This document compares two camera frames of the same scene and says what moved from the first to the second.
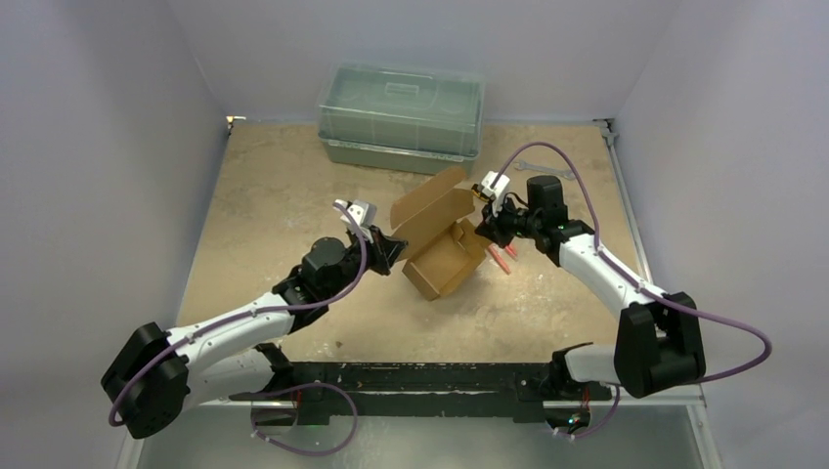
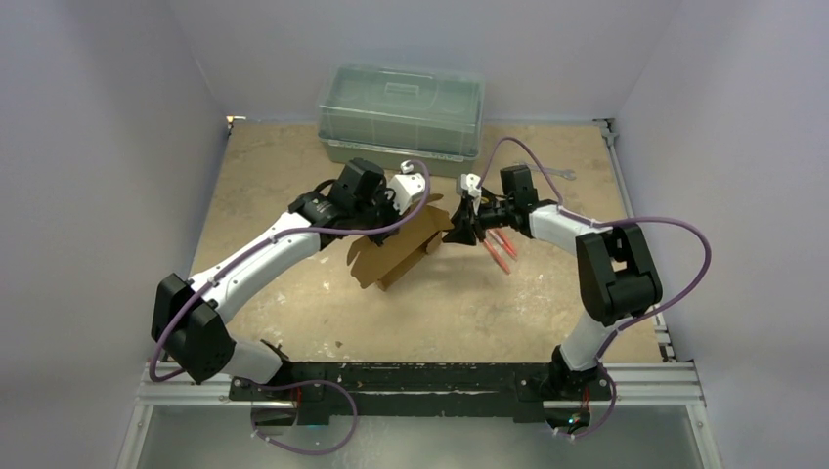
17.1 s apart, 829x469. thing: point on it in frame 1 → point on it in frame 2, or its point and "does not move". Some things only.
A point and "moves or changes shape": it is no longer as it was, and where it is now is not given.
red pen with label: x=499 y=256 moves or changes shape
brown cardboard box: x=443 y=246 moves or changes shape
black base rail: x=348 y=392 does not move
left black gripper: x=384 y=250 → x=380 y=195
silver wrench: x=569 y=175 does not move
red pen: x=511 y=251 does not move
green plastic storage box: x=402 y=117 does not move
